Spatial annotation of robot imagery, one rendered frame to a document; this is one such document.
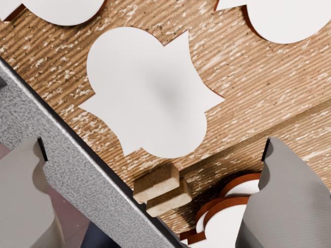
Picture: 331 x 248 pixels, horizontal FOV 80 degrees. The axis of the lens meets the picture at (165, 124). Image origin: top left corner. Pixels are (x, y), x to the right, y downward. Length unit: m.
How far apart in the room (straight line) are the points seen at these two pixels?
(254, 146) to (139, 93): 0.15
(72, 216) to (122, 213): 1.68
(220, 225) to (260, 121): 0.12
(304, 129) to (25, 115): 0.32
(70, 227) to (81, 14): 2.03
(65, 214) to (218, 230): 1.84
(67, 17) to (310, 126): 0.26
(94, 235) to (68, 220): 1.33
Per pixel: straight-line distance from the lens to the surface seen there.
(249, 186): 0.24
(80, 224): 2.09
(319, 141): 0.29
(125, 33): 0.18
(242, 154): 0.26
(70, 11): 0.19
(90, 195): 0.33
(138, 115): 0.20
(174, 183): 0.23
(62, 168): 0.31
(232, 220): 0.24
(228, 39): 0.20
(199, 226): 0.26
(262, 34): 0.20
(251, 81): 0.22
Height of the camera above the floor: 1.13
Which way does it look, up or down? 62 degrees down
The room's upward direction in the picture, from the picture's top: 179 degrees clockwise
